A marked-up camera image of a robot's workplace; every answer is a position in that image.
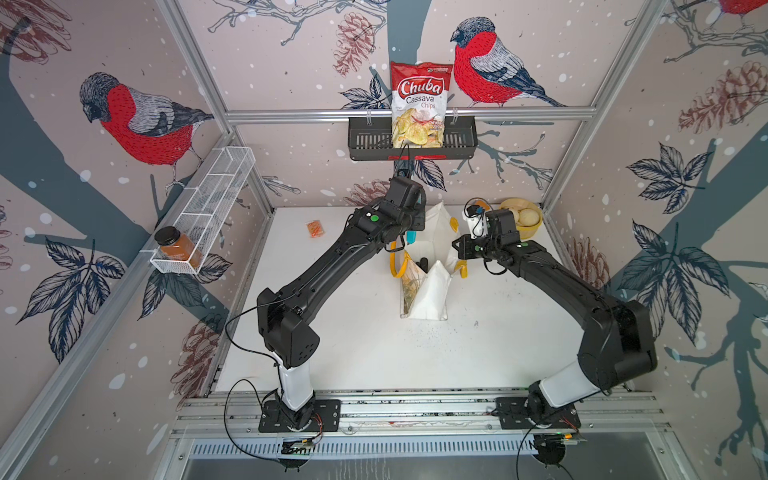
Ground white tote pouch yellow handles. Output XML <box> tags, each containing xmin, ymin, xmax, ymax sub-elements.
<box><xmin>389</xmin><ymin>203</ymin><xmax>468</xmax><ymax>321</ymax></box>

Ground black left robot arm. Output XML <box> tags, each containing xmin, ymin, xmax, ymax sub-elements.
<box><xmin>257</xmin><ymin>177</ymin><xmax>426</xmax><ymax>430</ymax></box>

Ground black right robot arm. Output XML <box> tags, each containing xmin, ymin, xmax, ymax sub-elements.
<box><xmin>452</xmin><ymin>204</ymin><xmax>658</xmax><ymax>423</ymax></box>

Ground white steamed bun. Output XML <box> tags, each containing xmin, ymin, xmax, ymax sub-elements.
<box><xmin>517</xmin><ymin>208</ymin><xmax>541</xmax><ymax>228</ymax></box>

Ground yellow bamboo steamer basket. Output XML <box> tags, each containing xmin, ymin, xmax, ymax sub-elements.
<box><xmin>500</xmin><ymin>198</ymin><xmax>543</xmax><ymax>240</ymax></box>

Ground orange snack packet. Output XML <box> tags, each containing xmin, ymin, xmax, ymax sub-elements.
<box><xmin>306</xmin><ymin>220</ymin><xmax>325</xmax><ymax>238</ymax></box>

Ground Chuba cassava chips bag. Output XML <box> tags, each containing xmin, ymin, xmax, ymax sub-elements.
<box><xmin>390</xmin><ymin>62</ymin><xmax>453</xmax><ymax>148</ymax></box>

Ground orange sauce jar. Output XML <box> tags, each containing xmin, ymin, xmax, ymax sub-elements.
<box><xmin>154</xmin><ymin>226</ymin><xmax>203</xmax><ymax>270</ymax></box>

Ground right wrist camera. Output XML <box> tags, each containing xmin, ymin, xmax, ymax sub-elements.
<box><xmin>463</xmin><ymin>202</ymin><xmax>488</xmax><ymax>239</ymax></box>

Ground black wire wall basket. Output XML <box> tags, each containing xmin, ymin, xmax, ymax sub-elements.
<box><xmin>347</xmin><ymin>116</ymin><xmax>478</xmax><ymax>161</ymax></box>

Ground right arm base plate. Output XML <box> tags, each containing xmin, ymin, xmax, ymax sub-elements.
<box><xmin>491</xmin><ymin>397</ymin><xmax>581</xmax><ymax>430</ymax></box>

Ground white wire wall shelf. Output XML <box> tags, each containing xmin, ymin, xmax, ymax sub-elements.
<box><xmin>150</xmin><ymin>146</ymin><xmax>255</xmax><ymax>277</ymax></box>

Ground aluminium rail frame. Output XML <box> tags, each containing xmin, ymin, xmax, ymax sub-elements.
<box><xmin>163</xmin><ymin>389</ymin><xmax>671</xmax><ymax>471</ymax></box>

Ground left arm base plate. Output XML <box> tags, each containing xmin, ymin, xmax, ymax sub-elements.
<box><xmin>258</xmin><ymin>397</ymin><xmax>341</xmax><ymax>433</ymax></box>

